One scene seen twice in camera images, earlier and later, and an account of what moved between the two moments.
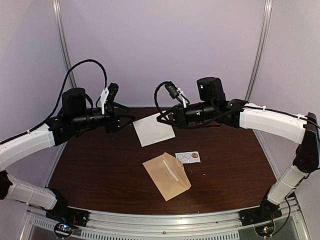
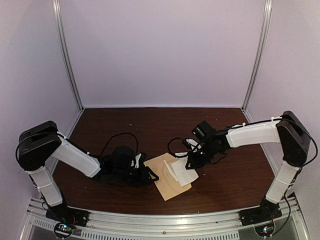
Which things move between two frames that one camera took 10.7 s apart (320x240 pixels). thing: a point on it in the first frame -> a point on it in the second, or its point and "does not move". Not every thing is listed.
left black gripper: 112,118 -> 143,179
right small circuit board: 265,230 does not move
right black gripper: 181,120 -> 191,159
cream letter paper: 170,172 does not move
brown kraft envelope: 164,179 does not move
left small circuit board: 63,229 does not move
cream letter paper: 150,131 -> 184,176
